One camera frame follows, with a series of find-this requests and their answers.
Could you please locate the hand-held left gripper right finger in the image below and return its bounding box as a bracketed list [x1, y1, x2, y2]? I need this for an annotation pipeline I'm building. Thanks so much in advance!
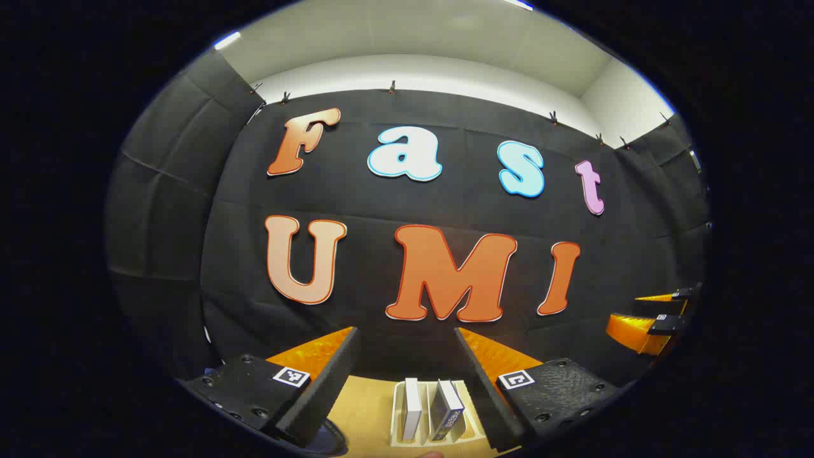
[453, 327, 622, 454]

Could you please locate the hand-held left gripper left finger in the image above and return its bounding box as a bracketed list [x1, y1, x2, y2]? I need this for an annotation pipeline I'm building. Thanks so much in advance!
[180, 326, 361, 448]

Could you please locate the blue cover book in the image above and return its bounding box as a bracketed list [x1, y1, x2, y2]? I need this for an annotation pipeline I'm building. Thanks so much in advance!
[429, 379, 467, 443]

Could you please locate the white bookshelf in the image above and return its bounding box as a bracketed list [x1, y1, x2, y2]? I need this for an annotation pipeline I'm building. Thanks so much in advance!
[390, 378, 488, 449]

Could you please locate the dark portrait cover book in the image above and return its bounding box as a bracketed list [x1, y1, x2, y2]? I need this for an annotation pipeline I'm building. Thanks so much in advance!
[402, 377, 424, 445]

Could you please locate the row of small black clamps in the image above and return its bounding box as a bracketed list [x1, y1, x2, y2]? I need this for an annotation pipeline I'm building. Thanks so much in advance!
[250, 80, 673, 151]

